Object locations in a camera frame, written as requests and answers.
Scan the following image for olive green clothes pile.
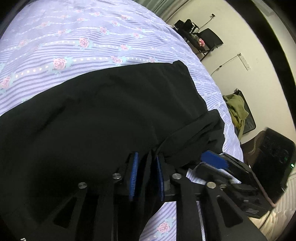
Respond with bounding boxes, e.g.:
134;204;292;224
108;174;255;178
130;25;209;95
223;94;249;140

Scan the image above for black pants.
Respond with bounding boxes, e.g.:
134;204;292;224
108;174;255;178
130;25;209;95
1;61;225;240

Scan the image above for black folding chair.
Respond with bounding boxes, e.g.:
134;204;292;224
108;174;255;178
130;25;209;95
193;28;223;61

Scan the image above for purple floral bed sheet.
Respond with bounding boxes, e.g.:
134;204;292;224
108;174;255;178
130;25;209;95
1;1;242;240

